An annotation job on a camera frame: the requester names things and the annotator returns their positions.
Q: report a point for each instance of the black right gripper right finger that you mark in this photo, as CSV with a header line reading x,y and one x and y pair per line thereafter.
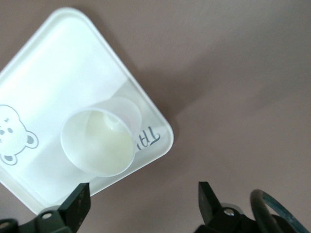
x,y
211,213

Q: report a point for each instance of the white plastic cup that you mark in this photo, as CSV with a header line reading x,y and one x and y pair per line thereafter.
x,y
97,150

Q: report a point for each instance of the brown table cover mat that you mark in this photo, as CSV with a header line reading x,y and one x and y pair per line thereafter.
x,y
230,85

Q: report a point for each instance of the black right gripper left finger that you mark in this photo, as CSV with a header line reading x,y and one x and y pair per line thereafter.
x,y
74,208

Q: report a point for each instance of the white tray with bear print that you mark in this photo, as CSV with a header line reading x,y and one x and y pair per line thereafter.
x,y
60,60

